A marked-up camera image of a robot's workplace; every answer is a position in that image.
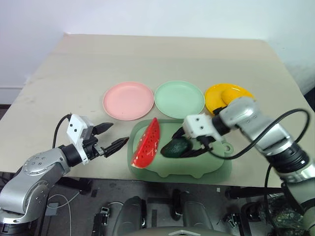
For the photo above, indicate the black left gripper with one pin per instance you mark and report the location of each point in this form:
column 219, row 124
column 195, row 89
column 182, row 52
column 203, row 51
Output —
column 90, row 147

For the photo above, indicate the black table frame foot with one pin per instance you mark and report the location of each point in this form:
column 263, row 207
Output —
column 76, row 184
column 251, row 193

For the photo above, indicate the camouflage cloth bundle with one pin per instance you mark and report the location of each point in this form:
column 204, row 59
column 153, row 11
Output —
column 285, row 216

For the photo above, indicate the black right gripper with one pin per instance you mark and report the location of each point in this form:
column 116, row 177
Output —
column 205, row 142

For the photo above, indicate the yellow toy mango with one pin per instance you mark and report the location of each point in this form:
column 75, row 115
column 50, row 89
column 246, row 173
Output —
column 230, row 96

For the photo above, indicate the red toy watermelon slice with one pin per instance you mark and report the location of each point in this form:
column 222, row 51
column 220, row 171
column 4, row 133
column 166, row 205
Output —
column 147, row 145

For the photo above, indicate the dark green toy avocado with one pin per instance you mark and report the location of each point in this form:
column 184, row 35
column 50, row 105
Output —
column 176, row 147

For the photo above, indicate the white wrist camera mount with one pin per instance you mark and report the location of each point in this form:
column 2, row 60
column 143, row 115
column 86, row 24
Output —
column 199, row 125
column 76, row 127

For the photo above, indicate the light green plate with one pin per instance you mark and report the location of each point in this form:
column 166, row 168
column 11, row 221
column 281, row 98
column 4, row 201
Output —
column 179, row 98

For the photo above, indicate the pink plate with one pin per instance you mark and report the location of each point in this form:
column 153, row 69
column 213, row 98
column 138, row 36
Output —
column 128, row 100

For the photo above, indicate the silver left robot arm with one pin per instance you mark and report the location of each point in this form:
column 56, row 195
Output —
column 24, row 182

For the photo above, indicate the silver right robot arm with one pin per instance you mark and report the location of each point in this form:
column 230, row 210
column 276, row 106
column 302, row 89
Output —
column 283, row 147

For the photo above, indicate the yellow plate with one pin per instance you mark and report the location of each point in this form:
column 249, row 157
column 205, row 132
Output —
column 213, row 98

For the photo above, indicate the dark rounded robot leg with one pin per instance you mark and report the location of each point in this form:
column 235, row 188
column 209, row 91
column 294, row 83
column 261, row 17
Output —
column 197, row 211
column 130, row 214

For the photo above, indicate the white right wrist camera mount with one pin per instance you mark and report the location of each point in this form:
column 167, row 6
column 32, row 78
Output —
column 199, row 125

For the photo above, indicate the grey power adapter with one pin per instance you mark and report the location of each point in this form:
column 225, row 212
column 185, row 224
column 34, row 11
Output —
column 53, row 209

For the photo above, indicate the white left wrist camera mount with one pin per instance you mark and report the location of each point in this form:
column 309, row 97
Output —
column 76, row 127

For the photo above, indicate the black metal bracket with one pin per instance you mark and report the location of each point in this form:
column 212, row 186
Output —
column 236, row 222
column 102, row 218

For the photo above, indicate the green cutting board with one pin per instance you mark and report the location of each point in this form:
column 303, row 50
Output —
column 182, row 167

